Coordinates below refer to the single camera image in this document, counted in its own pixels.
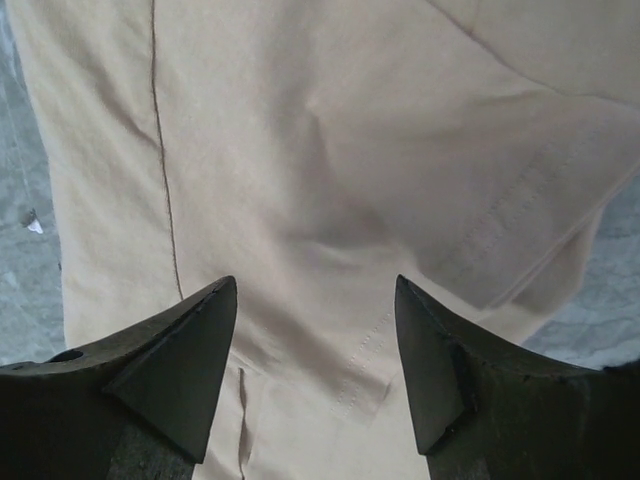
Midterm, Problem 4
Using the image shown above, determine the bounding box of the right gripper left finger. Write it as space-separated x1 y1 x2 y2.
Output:
1 276 236 480

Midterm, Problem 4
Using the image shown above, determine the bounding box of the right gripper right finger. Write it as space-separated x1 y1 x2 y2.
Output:
395 277 639 479

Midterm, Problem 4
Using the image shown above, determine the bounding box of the beige t shirt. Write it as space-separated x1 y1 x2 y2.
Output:
8 1 639 479

